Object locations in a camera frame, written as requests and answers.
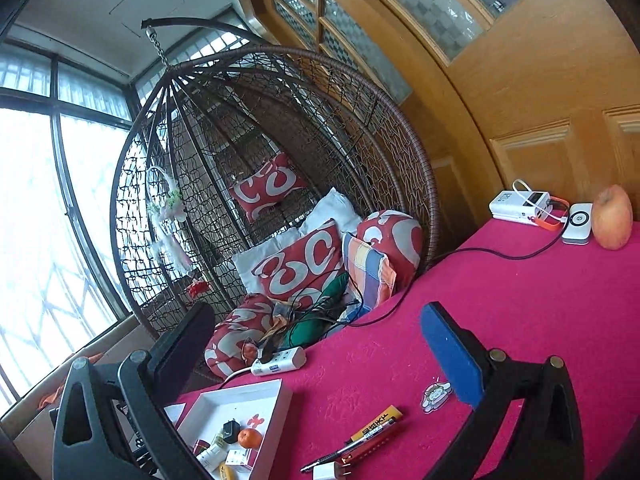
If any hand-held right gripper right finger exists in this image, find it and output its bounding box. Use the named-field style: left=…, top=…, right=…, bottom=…
left=420, top=301, right=586, bottom=480

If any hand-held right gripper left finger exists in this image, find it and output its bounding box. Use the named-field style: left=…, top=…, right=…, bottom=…
left=52, top=302, right=216, bottom=480

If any white shallow tray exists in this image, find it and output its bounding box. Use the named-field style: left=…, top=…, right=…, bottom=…
left=175, top=379, right=294, bottom=480

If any small white dropper bottle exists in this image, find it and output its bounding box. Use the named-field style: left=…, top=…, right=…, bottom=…
left=196, top=435, right=226, bottom=471

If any small tangerine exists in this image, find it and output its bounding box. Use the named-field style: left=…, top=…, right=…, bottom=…
left=236, top=427, right=263, bottom=450

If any cartoon sticker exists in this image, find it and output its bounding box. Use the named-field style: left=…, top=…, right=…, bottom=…
left=420, top=381, right=452, bottom=413

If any multicolour patterned cloth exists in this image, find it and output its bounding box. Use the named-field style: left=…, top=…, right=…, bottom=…
left=240, top=300, right=296, bottom=361

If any white power strip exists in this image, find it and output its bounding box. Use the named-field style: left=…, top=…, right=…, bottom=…
left=250, top=346, right=307, bottom=377

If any plaid pillow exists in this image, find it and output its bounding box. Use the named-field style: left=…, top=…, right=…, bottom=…
left=341, top=232, right=397, bottom=313

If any green cloth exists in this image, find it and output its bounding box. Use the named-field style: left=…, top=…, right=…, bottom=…
left=280, top=272, right=351, bottom=351

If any red patterned seat cushion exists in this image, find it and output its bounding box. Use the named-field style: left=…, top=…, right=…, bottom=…
left=204, top=210, right=425, bottom=380

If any white feather dreamcatcher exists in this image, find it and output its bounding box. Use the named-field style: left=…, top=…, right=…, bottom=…
left=145, top=167, right=193, bottom=273

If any orange cloth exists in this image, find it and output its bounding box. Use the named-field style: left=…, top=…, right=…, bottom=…
left=37, top=355, right=103, bottom=407

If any red patterned square cushion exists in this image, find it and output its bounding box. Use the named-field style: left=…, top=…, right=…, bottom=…
left=251, top=219, right=347, bottom=303

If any black pen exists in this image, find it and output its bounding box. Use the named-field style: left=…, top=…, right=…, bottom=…
left=300, top=422, right=396, bottom=473

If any white power bank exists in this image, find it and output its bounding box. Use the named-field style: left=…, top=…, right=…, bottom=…
left=489, top=190, right=553, bottom=227

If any white charger plug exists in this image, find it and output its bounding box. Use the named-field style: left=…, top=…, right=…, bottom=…
left=311, top=461, right=351, bottom=480

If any small red patterned pillow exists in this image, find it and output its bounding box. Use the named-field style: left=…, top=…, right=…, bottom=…
left=229, top=152, right=308, bottom=223

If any white round-marked router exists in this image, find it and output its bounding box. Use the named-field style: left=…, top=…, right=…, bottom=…
left=561, top=202, right=594, bottom=246

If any white pillow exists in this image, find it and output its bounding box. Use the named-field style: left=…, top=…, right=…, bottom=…
left=231, top=187, right=363, bottom=296

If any wicker hanging egg chair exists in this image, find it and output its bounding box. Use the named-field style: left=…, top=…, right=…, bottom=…
left=110, top=45, right=441, bottom=382

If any red-yellow apple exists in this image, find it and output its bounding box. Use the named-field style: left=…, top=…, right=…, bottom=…
left=591, top=185, right=633, bottom=251

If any wooden door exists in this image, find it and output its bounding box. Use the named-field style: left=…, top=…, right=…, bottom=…
left=220, top=0, right=640, bottom=273

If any black chair stand pole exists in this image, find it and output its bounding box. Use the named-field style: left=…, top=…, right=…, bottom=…
left=140, top=17, right=271, bottom=68

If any white power strip cord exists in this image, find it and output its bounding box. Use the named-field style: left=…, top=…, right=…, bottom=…
left=217, top=366, right=256, bottom=392

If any long black cable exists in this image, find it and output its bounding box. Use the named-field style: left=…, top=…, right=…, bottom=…
left=350, top=217, right=571, bottom=328

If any bundle of black cables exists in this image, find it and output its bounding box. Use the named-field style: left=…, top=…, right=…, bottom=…
left=272, top=280, right=363, bottom=342

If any orange cable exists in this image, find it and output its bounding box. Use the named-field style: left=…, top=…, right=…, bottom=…
left=532, top=199, right=571, bottom=232

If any white charging cable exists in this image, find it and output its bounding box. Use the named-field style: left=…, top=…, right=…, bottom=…
left=511, top=178, right=562, bottom=226

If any window with dark frame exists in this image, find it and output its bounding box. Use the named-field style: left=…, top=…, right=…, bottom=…
left=0, top=25, right=261, bottom=401

